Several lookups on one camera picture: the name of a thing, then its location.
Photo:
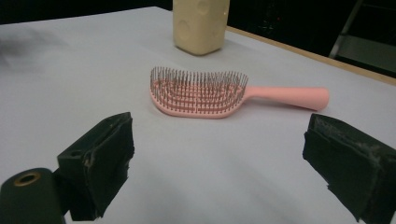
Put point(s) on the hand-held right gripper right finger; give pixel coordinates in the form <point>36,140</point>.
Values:
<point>351,168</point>

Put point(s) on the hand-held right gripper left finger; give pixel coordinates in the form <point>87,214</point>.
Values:
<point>102,161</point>

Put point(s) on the pink hairbrush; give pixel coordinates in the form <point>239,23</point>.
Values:
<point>286,95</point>

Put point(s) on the cream ceramic holder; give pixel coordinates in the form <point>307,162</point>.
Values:
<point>199,28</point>

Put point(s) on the white table sheet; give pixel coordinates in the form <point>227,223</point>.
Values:
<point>218,161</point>

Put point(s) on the grey metal stand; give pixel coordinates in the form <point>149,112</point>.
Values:
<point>364,49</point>

